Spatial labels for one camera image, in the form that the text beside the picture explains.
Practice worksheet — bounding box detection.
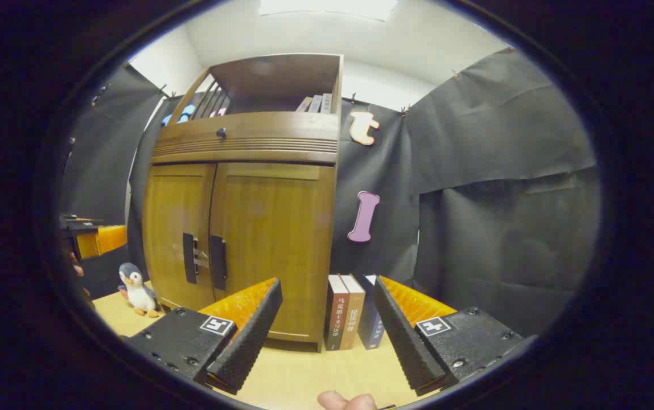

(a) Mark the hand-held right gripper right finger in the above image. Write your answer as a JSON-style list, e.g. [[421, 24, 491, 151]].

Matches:
[[372, 276, 527, 397]]

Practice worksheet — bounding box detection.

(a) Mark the dark blue book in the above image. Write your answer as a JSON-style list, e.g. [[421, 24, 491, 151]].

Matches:
[[358, 275, 387, 350]]

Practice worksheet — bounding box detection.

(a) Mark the wooden double-door shoe cabinet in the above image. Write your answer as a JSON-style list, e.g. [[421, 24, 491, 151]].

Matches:
[[142, 53, 344, 352]]

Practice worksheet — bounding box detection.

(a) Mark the tan book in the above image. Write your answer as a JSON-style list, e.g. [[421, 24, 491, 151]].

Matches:
[[338, 274, 366, 350]]

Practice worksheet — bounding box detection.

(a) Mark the ceiling light panel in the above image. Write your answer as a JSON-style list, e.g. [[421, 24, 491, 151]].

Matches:
[[258, 0, 398, 22]]

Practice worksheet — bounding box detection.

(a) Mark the penguin plush toy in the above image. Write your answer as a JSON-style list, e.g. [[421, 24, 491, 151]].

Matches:
[[118, 263, 161, 318]]

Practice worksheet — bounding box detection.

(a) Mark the brown book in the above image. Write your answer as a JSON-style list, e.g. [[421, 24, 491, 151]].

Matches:
[[324, 275, 350, 351]]

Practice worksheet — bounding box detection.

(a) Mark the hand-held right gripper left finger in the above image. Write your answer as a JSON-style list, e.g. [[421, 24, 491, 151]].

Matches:
[[122, 277, 283, 395]]

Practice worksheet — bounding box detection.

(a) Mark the black backdrop cloth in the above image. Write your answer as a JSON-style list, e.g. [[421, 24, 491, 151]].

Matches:
[[59, 48, 600, 337]]

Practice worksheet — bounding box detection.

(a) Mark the wooden cabinet door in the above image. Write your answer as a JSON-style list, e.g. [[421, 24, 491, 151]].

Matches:
[[143, 164, 217, 311], [208, 162, 336, 342]]

